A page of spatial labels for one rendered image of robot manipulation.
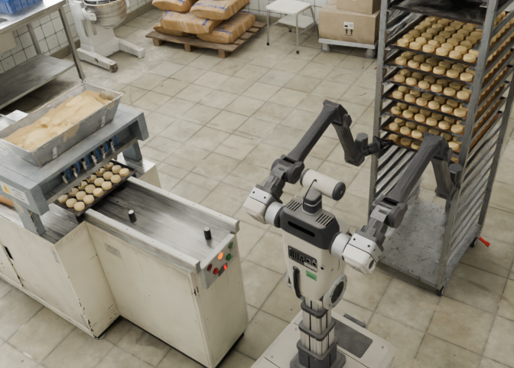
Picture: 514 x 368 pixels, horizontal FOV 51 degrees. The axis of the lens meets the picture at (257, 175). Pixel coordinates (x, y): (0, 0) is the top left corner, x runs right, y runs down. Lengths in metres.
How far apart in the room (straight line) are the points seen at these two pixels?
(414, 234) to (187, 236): 1.56
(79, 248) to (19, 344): 0.90
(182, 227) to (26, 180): 0.73
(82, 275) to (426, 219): 2.12
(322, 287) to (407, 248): 1.38
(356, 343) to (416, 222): 1.09
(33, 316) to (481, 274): 2.74
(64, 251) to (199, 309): 0.73
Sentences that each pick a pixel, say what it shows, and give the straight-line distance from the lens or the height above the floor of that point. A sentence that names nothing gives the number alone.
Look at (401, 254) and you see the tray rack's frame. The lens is 3.40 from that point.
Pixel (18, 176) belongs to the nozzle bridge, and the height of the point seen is 1.18.
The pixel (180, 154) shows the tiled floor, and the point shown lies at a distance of 4.58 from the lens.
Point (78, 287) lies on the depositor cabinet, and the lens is 2.99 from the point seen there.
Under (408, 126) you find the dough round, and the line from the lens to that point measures 2.83.
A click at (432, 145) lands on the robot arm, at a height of 1.39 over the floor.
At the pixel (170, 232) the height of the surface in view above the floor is 0.84.
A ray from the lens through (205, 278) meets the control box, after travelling 2.46.
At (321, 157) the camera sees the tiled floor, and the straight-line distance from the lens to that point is 4.36.
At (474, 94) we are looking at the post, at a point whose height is 1.38.
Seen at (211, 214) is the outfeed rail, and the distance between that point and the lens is 2.56.
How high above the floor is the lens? 2.59
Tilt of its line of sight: 38 degrees down
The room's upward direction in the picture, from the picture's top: 6 degrees counter-clockwise
